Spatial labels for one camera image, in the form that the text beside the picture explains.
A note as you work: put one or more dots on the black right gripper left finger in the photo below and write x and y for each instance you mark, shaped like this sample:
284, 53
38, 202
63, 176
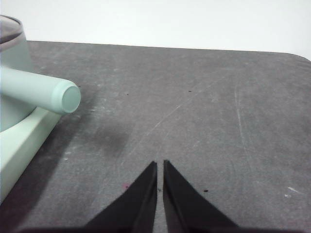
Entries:
136, 206

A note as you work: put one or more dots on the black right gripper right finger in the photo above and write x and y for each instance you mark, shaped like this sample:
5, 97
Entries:
184, 206

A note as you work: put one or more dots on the glass pot lid green knob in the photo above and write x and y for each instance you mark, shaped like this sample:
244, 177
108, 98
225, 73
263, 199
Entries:
9, 29

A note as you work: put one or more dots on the green breakfast machine base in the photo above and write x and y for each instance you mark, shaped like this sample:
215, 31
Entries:
22, 145

